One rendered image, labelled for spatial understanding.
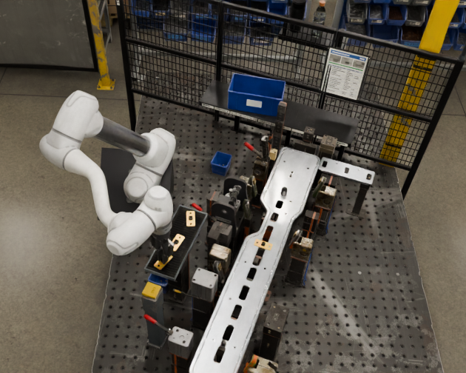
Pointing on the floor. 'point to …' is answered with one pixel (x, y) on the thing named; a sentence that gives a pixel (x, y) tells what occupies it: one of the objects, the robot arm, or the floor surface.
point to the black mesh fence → (278, 72)
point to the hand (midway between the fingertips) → (163, 255)
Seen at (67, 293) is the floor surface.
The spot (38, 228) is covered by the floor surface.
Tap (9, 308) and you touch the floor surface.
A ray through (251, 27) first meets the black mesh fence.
